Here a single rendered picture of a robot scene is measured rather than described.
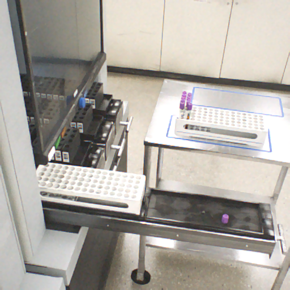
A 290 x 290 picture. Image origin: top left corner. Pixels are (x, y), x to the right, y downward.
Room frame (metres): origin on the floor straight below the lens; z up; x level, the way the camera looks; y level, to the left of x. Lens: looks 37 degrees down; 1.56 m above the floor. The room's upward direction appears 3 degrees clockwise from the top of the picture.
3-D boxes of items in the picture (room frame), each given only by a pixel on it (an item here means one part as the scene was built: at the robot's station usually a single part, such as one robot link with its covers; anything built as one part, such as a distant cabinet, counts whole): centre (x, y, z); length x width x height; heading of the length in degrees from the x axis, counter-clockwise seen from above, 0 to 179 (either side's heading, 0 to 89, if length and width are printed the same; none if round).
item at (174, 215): (0.73, -0.03, 0.78); 0.73 x 0.14 x 0.09; 83
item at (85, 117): (1.07, 0.21, 0.85); 0.12 x 0.02 x 0.06; 173
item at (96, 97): (1.22, 0.19, 0.85); 0.12 x 0.02 x 0.06; 172
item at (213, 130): (1.08, -0.25, 0.85); 0.30 x 0.10 x 0.06; 81
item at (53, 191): (0.75, 0.15, 0.83); 0.30 x 0.10 x 0.06; 83
